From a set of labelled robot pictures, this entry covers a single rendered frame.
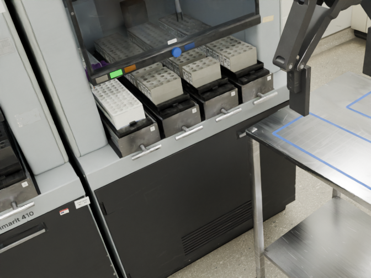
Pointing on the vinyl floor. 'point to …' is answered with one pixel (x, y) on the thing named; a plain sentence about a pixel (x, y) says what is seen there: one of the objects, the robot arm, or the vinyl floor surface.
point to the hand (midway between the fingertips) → (337, 85)
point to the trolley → (316, 224)
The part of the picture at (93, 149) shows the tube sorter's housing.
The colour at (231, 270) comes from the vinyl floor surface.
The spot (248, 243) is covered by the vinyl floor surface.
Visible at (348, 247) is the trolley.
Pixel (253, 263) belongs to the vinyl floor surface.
